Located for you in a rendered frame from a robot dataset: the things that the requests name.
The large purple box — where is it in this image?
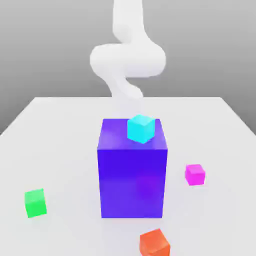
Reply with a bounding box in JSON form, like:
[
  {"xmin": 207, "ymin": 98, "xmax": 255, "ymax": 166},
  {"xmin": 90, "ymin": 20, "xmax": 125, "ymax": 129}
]
[{"xmin": 96, "ymin": 118, "xmax": 169, "ymax": 219}]

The small orange cube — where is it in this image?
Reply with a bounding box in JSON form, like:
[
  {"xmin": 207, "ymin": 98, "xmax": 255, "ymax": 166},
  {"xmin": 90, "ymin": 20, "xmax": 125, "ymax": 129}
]
[{"xmin": 139, "ymin": 228, "xmax": 171, "ymax": 256}]

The small green cube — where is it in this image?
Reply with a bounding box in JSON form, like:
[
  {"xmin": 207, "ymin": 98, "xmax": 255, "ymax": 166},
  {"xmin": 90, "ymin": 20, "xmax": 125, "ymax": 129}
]
[{"xmin": 24, "ymin": 188, "xmax": 48, "ymax": 219}]

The small magenta cube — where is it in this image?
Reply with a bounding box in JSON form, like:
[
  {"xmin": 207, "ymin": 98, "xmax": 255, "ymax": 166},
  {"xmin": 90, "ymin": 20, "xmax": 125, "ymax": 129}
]
[{"xmin": 184, "ymin": 163, "xmax": 207, "ymax": 187}]

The small cyan cube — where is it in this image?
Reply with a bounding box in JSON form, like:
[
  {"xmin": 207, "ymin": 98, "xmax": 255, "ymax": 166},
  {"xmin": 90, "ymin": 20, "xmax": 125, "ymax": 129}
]
[{"xmin": 126, "ymin": 114, "xmax": 156, "ymax": 145}]

